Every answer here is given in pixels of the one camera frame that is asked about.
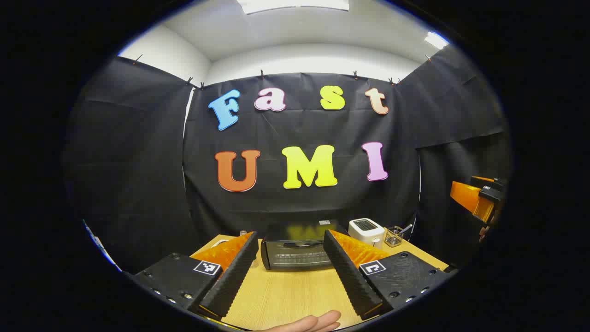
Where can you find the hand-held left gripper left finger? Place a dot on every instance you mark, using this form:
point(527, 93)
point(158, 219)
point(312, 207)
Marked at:
point(233, 276)

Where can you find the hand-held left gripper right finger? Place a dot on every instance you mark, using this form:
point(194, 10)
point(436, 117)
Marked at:
point(348, 272)

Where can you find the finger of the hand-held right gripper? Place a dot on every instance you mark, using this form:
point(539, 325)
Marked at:
point(466, 197)

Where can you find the black electric oven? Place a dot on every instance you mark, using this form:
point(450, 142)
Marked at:
point(295, 251)

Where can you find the white sectioned bean plate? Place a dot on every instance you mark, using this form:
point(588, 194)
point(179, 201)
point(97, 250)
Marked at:
point(220, 242)

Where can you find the white toaster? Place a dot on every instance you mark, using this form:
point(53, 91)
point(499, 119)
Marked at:
point(366, 234)

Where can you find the metal spoon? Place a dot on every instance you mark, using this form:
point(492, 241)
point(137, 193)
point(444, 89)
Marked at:
point(407, 227)

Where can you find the black backdrop cloth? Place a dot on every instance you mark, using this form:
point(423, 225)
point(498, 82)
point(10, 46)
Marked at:
point(138, 161)

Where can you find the small ceiling light panel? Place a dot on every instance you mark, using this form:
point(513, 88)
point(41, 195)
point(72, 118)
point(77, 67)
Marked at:
point(435, 40)

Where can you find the long ceiling light panel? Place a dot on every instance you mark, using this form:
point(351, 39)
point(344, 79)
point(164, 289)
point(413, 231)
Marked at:
point(295, 4)

